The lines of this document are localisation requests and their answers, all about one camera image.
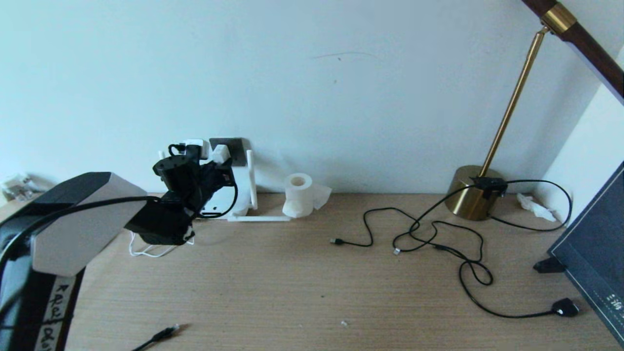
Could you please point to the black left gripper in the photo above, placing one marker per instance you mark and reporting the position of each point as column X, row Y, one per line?
column 214, row 178

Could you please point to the white power adapter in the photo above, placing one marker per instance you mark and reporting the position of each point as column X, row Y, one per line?
column 221, row 153

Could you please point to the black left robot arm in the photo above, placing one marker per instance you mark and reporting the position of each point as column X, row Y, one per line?
column 87, row 219

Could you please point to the white router with antennas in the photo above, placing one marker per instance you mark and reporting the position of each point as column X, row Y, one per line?
column 251, row 180

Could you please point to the white toilet paper roll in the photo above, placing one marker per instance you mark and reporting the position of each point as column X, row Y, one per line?
column 297, row 195

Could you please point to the crumpled clear plastic wrapper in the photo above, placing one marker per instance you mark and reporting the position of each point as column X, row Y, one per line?
column 14, row 187

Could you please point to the brass desk lamp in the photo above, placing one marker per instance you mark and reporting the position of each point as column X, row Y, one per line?
column 468, row 209

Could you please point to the crumpled white tissue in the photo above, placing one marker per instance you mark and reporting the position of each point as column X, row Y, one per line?
column 536, row 207

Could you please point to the black clip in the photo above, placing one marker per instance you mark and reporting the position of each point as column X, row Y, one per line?
column 548, row 265

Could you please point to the grey wall socket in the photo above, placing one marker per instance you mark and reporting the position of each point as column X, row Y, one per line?
column 238, row 148

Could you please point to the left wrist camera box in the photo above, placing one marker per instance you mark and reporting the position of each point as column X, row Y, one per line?
column 196, row 147

